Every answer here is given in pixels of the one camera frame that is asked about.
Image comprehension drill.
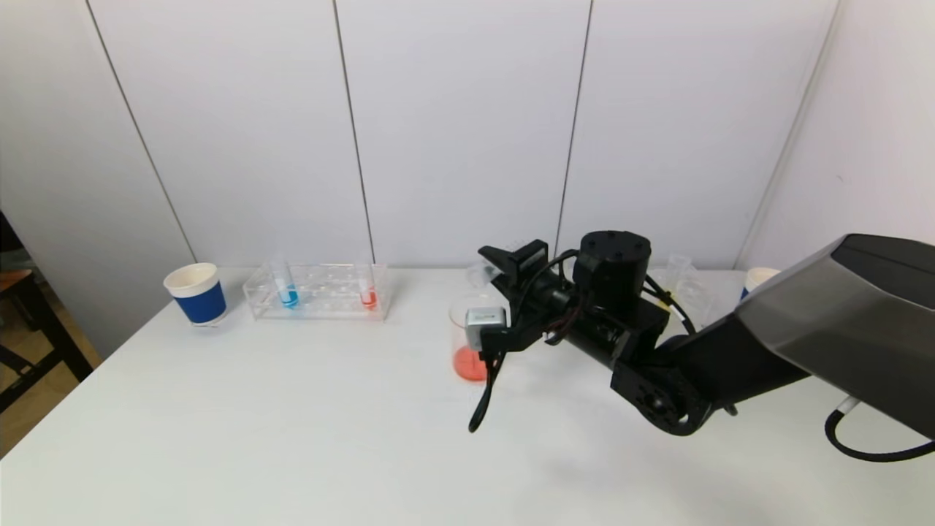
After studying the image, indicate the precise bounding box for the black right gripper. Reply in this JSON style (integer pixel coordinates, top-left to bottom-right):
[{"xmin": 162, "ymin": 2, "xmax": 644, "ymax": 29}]
[{"xmin": 477, "ymin": 239, "xmax": 572, "ymax": 314}]

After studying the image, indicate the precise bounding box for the graduated clear plastic test tube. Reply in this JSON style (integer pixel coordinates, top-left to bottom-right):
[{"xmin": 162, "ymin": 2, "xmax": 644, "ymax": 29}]
[{"xmin": 466, "ymin": 259, "xmax": 514, "ymax": 291}]

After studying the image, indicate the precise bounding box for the clear glass beaker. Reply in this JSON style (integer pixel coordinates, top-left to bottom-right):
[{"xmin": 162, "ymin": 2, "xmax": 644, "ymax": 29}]
[{"xmin": 449, "ymin": 295, "xmax": 506, "ymax": 382}]

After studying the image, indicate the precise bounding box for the test tube with red pigment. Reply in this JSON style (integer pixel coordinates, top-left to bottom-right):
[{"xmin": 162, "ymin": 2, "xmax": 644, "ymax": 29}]
[{"xmin": 356, "ymin": 259, "xmax": 379, "ymax": 311}]

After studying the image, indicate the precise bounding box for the clear acrylic test tube rack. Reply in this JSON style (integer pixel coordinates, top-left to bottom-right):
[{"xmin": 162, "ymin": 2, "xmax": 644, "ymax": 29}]
[
  {"xmin": 243, "ymin": 263, "xmax": 389, "ymax": 322},
  {"xmin": 649, "ymin": 267, "xmax": 715, "ymax": 327}
]

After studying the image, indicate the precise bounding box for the test tube with yellow pigment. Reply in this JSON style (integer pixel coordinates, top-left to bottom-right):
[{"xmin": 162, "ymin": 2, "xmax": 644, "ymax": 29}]
[{"xmin": 663, "ymin": 254, "xmax": 692, "ymax": 294}]

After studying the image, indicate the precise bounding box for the test tube with blue pigment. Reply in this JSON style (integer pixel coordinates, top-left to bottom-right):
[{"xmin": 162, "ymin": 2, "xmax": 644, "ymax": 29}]
[{"xmin": 272, "ymin": 256, "xmax": 300, "ymax": 310}]

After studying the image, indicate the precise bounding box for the blue white paper cup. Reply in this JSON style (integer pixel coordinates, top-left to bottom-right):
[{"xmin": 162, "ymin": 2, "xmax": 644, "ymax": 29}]
[
  {"xmin": 740, "ymin": 267, "xmax": 782, "ymax": 302},
  {"xmin": 164, "ymin": 263, "xmax": 228, "ymax": 327}
]

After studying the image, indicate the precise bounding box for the black framed wooden table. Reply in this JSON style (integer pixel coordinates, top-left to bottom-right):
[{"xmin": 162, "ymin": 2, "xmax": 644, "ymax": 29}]
[{"xmin": 0, "ymin": 212, "xmax": 96, "ymax": 413}]

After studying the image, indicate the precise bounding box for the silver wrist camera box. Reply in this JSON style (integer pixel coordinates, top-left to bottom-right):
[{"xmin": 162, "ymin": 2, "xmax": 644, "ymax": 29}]
[{"xmin": 465, "ymin": 307, "xmax": 508, "ymax": 352}]

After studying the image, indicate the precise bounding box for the black camera cable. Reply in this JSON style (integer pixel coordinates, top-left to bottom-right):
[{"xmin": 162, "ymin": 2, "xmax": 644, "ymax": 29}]
[{"xmin": 467, "ymin": 349, "xmax": 506, "ymax": 434}]

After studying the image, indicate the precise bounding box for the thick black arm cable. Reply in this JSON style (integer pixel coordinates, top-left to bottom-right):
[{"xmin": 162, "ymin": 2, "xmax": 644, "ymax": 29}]
[{"xmin": 824, "ymin": 398, "xmax": 935, "ymax": 463}]

